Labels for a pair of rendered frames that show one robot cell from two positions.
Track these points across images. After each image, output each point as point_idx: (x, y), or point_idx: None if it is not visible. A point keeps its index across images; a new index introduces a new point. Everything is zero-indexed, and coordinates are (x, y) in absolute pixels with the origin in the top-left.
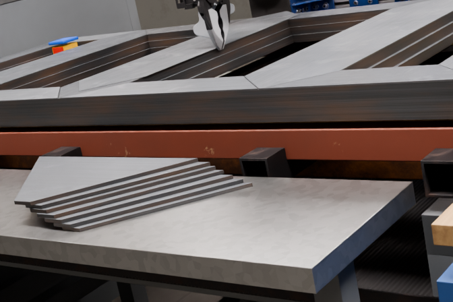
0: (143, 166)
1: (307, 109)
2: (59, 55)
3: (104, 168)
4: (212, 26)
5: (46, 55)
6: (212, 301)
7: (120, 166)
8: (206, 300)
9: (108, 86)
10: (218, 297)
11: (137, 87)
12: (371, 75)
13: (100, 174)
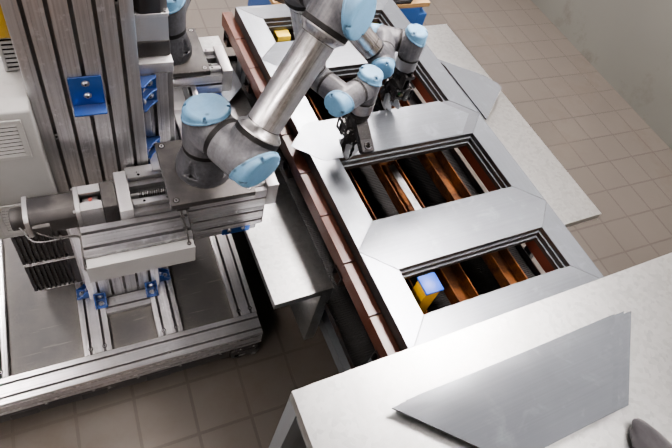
0: (459, 73)
1: None
2: (446, 238)
3: (470, 84)
4: None
5: (441, 309)
6: (300, 368)
7: (465, 81)
8: (302, 374)
9: (456, 105)
10: (294, 371)
11: (449, 88)
12: (399, 19)
13: (472, 81)
